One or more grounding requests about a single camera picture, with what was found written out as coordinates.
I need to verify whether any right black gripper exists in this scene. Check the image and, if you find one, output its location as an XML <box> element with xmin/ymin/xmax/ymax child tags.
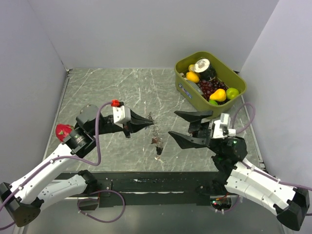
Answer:
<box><xmin>166</xmin><ymin>108</ymin><xmax>222</xmax><ymax>154</ymax></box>

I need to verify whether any large metal keyring with keys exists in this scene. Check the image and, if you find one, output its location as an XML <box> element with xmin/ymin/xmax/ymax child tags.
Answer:
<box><xmin>147</xmin><ymin>112</ymin><xmax>164</xmax><ymax>156</ymax></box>

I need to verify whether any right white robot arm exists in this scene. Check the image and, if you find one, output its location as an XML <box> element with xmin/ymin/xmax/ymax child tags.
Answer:
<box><xmin>169</xmin><ymin>111</ymin><xmax>310</xmax><ymax>231</ymax></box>

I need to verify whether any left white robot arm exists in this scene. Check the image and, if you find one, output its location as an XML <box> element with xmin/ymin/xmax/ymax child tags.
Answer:
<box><xmin>0</xmin><ymin>100</ymin><xmax>154</xmax><ymax>227</ymax></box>

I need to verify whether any loose black-headed key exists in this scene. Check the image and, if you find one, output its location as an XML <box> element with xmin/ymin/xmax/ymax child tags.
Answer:
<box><xmin>155</xmin><ymin>146</ymin><xmax>163</xmax><ymax>163</ymax></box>

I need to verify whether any dark red grapes bunch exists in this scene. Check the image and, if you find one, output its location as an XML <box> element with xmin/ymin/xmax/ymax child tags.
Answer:
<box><xmin>197</xmin><ymin>79</ymin><xmax>228</xmax><ymax>105</ymax></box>

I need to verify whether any yellow pear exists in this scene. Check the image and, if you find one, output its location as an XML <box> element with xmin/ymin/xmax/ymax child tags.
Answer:
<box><xmin>210</xmin><ymin>89</ymin><xmax>227</xmax><ymax>102</ymax></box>

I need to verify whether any orange fruit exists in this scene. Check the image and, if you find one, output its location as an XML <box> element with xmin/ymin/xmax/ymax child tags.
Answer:
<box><xmin>186</xmin><ymin>71</ymin><xmax>200</xmax><ymax>83</ymax></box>

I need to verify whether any green lime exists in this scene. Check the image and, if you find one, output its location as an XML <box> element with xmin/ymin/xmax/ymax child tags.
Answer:
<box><xmin>226</xmin><ymin>88</ymin><xmax>240</xmax><ymax>100</ymax></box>

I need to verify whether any black can with white lid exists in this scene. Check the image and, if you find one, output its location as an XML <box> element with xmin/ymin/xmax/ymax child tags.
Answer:
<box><xmin>194</xmin><ymin>58</ymin><xmax>216</xmax><ymax>81</ymax></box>

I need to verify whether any olive green plastic bin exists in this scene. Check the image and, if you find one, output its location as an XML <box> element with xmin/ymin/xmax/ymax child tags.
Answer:
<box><xmin>174</xmin><ymin>51</ymin><xmax>247</xmax><ymax>117</ymax></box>

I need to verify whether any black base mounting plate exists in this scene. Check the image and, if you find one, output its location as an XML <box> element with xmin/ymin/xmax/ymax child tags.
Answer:
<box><xmin>52</xmin><ymin>171</ymin><xmax>242</xmax><ymax>208</ymax></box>

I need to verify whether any red dragon fruit toy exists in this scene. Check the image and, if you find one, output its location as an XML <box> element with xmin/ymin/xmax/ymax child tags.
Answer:
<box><xmin>55</xmin><ymin>124</ymin><xmax>74</xmax><ymax>142</ymax></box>

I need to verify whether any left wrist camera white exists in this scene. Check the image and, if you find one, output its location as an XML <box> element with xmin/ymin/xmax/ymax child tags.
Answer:
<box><xmin>111</xmin><ymin>99</ymin><xmax>131</xmax><ymax>127</ymax></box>

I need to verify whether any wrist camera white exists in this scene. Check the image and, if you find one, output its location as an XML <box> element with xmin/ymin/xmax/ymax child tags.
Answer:
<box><xmin>211</xmin><ymin>113</ymin><xmax>236</xmax><ymax>139</ymax></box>
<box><xmin>111</xmin><ymin>99</ymin><xmax>131</xmax><ymax>127</ymax></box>

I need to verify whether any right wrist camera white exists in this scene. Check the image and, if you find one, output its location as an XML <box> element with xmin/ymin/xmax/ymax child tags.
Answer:
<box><xmin>211</xmin><ymin>113</ymin><xmax>236</xmax><ymax>139</ymax></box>

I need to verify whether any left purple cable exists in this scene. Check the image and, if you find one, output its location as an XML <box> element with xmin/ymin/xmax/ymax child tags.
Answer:
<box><xmin>0</xmin><ymin>102</ymin><xmax>127</xmax><ymax>230</ymax></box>

